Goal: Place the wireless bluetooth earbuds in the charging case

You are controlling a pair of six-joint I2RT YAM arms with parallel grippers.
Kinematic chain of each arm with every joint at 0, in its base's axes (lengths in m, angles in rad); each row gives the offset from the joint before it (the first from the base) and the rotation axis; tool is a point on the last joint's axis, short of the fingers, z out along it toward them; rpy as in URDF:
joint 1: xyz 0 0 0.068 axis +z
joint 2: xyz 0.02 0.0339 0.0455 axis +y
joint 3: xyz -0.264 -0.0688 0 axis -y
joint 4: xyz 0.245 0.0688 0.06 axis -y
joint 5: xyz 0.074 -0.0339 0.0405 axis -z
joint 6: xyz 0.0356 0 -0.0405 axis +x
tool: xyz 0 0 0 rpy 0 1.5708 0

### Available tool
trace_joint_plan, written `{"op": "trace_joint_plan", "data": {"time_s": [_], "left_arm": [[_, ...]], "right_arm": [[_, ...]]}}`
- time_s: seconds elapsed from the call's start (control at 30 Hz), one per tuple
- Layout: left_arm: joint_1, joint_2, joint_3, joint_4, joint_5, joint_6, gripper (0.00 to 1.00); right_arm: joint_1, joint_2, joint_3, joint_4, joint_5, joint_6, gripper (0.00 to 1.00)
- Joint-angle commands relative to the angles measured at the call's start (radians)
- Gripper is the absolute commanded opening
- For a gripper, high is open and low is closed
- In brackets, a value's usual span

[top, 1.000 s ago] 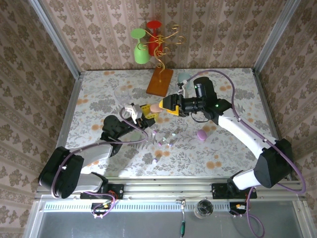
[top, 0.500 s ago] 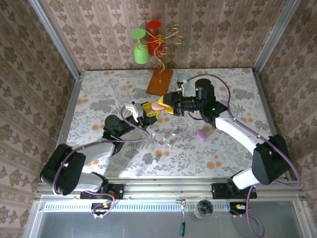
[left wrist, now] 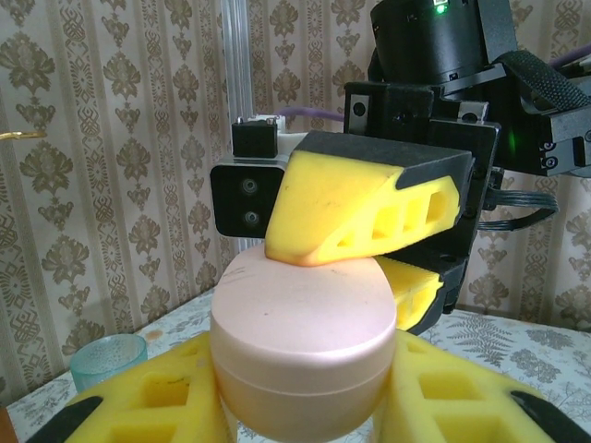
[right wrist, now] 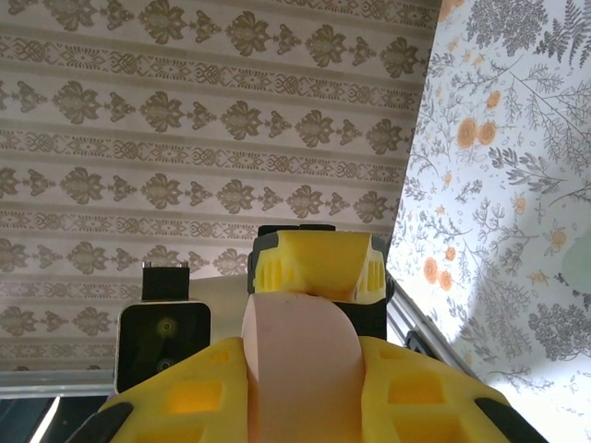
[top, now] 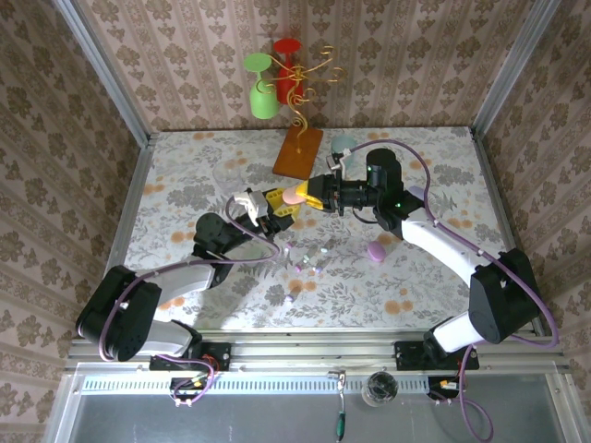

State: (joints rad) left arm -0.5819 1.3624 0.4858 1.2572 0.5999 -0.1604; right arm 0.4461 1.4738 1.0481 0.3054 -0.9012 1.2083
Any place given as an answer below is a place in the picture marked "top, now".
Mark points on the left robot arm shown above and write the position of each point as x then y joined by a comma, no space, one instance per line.
124,314

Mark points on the peach pink earbud case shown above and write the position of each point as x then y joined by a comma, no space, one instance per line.
292,197

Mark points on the red wine glass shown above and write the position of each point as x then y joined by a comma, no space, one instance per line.
286,46

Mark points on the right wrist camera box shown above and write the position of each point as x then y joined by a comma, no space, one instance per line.
334,161

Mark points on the grey metal shelf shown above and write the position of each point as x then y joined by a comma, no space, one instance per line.
231,420

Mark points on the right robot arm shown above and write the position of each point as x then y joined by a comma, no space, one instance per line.
443,244

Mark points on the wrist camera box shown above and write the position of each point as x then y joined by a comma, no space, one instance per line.
334,161
247,203

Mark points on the pale lavender earbud case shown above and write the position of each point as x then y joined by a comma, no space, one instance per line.
417,190

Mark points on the aluminium side rail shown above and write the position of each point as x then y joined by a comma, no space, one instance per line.
134,184
489,184

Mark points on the floral patterned table cover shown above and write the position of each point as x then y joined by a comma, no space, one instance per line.
369,286

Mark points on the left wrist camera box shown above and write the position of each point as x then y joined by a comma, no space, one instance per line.
247,203

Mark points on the magenta purple earbud case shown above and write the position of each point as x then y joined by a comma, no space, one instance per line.
376,252

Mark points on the teal plastic cup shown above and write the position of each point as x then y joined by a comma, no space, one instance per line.
341,144

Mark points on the gold cup tree stand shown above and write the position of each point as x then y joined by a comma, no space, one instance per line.
297,154

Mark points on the aluminium frame post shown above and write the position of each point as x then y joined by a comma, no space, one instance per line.
106,74
517,69

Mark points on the wide aluminium base rail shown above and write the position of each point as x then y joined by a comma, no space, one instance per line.
300,350

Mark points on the green wine glass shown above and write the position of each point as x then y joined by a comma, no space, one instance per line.
263,104

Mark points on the clear glass jar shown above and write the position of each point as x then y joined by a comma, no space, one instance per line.
381,390

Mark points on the clear glass cup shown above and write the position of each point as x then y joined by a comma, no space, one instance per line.
226,180

